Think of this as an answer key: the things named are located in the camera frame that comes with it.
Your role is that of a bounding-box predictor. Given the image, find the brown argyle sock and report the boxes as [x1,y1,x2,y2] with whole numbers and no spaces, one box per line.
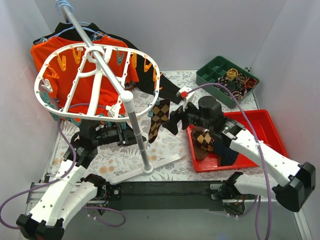
[191,126,214,152]
[148,98,171,144]

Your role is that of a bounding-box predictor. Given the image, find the dark navy sock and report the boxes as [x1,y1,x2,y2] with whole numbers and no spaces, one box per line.
[213,141,239,167]

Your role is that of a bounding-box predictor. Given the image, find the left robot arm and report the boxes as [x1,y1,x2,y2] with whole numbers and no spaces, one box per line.
[16,120,136,240]

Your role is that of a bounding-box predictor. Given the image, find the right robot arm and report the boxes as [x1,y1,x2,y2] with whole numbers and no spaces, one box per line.
[163,96,316,212]

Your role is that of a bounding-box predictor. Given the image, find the white oval clip hanger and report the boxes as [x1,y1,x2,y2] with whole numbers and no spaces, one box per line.
[34,43,161,123]

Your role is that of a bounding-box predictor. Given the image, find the black garment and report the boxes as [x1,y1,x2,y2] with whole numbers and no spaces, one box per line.
[30,22,180,104]

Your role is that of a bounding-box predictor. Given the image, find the floral table mat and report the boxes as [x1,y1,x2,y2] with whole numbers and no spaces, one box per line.
[53,70,258,182]

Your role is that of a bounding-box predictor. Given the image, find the white stand base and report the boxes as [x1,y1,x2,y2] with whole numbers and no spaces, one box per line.
[109,153,183,185]

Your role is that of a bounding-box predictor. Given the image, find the silver stand pole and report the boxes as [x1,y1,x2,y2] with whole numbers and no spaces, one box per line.
[68,13,150,169]

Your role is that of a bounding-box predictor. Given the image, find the floral rolled sock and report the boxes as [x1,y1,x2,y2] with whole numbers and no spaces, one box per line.
[215,76,230,91]

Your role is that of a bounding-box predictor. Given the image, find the green compartment box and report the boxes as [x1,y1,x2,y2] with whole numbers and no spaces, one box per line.
[196,56,260,103]

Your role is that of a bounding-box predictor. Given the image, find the yellow rolled sock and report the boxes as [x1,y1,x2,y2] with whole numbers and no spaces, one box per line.
[226,68,239,82]

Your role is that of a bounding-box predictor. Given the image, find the red plastic tray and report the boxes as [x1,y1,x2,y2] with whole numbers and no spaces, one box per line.
[186,109,288,173]

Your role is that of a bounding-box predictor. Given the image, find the orange rolled sock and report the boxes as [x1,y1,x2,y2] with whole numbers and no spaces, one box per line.
[244,77,258,89]

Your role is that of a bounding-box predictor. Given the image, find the orange t-shirt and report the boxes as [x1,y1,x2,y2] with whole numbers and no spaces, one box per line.
[29,36,140,123]

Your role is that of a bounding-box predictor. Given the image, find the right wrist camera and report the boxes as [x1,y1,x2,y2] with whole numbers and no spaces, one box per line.
[176,86,195,111]

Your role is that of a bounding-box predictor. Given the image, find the aluminium frame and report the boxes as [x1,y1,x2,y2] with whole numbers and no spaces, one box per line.
[21,119,313,240]

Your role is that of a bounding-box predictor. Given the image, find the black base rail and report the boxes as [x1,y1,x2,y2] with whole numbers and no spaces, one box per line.
[106,181,224,211]

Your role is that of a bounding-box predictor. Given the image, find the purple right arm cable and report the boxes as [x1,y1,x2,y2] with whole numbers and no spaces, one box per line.
[186,83,272,240]

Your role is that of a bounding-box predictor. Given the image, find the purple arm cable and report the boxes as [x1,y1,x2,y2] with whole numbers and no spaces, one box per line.
[186,83,272,240]
[0,102,127,230]

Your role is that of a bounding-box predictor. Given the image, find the blue wire hanger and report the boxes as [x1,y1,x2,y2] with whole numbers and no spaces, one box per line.
[33,0,106,45]

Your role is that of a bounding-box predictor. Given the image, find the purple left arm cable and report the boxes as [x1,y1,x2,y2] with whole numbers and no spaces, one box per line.
[0,102,127,230]

